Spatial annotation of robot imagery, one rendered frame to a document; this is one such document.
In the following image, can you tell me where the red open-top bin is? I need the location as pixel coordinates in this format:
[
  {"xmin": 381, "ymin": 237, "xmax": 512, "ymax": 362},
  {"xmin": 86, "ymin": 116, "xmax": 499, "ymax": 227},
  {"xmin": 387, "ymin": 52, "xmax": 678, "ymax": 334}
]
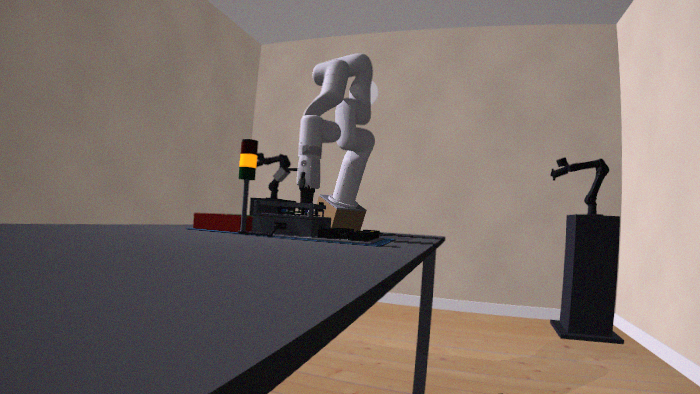
[{"xmin": 193, "ymin": 213, "xmax": 252, "ymax": 232}]

